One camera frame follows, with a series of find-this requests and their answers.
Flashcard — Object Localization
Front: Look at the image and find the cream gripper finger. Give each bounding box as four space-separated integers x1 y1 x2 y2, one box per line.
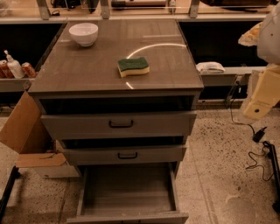
238 22 263 46
242 64 280 120

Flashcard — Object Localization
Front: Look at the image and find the green and yellow sponge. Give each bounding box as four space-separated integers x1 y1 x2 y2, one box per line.
117 57 150 78

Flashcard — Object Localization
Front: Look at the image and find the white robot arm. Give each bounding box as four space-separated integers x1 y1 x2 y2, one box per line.
238 3 280 123

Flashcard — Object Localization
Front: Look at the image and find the top grey drawer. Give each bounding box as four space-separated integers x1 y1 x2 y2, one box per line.
41 111 196 140

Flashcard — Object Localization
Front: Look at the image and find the grey drawer cabinet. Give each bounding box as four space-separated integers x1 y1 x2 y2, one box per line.
28 18 205 176

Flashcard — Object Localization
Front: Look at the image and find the middle grey drawer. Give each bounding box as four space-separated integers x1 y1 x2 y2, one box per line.
63 145 186 165

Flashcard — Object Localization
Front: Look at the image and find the open bottom grey drawer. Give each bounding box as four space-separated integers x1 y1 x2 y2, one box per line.
66 162 190 224

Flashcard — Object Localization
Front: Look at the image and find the folded white cloth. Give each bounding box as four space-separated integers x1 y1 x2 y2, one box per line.
196 61 225 74

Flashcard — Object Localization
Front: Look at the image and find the black stand leg right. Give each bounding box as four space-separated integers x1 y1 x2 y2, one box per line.
269 144 280 214

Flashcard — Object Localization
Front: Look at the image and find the black stand leg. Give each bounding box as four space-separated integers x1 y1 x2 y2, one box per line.
269 144 280 214
0 166 20 221

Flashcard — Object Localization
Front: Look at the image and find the white ceramic bowl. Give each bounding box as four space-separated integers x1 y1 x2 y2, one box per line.
68 23 99 46

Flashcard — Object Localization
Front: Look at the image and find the white pump bottle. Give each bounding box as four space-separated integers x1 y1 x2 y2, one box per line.
4 50 25 79

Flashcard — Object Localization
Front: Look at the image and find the brown cardboard box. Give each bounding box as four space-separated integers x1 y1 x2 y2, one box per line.
0 92 80 179

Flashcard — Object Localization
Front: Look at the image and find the red soda can at edge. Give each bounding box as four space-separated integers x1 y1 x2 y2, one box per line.
0 59 13 79

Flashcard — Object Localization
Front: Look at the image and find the black stand leg left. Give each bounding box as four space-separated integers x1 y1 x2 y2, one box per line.
0 166 20 221

